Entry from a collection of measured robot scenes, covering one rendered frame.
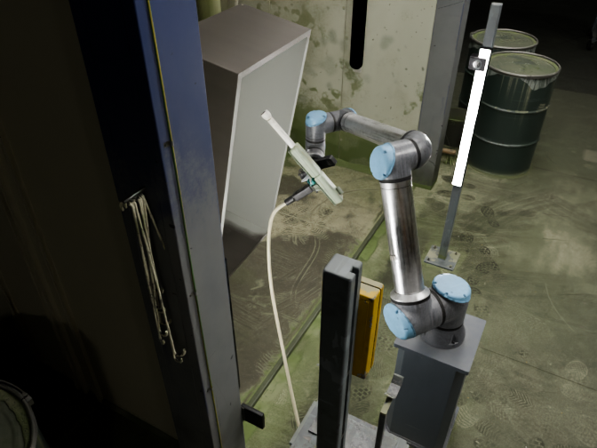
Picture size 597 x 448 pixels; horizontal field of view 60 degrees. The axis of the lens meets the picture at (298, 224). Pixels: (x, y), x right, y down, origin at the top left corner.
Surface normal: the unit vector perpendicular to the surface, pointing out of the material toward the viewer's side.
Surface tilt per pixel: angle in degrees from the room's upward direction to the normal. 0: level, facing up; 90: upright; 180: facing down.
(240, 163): 90
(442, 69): 90
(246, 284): 0
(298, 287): 0
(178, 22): 90
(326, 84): 90
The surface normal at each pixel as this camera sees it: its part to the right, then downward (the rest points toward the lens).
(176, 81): 0.88, 0.29
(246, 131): -0.44, 0.53
